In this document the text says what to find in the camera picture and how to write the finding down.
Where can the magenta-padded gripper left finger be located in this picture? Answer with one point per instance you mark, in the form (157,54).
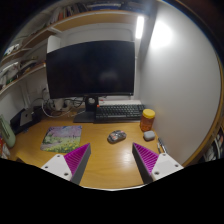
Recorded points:
(56,165)

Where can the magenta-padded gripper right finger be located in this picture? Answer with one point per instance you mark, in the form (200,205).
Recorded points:
(166,164)

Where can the transparent computer mouse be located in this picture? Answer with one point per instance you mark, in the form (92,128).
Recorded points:
(116,136)

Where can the floral printed mouse pad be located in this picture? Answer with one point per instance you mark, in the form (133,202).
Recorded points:
(61,138)

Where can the pens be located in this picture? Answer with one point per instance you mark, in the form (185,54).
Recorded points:
(162,145)

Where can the small grey earbuds case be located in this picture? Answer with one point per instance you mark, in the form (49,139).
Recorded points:
(149,135)

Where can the orange jar with yellow lid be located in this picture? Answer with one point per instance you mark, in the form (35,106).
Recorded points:
(147,121)

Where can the side shelf unit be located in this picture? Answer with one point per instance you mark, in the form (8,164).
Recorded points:
(215,146)

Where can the grey mini computer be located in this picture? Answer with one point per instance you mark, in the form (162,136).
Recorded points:
(26,117)

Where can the pale green appliance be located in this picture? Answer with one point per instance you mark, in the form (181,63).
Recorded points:
(7,131)

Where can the dark grey keyboard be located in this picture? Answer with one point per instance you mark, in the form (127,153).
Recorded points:
(120,112)

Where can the black computer monitor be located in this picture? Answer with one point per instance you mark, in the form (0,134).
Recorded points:
(90,70)

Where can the white strip light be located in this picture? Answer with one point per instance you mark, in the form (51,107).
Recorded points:
(139,27)

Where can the wooden wall shelf unit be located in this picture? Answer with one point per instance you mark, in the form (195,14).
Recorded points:
(93,18)

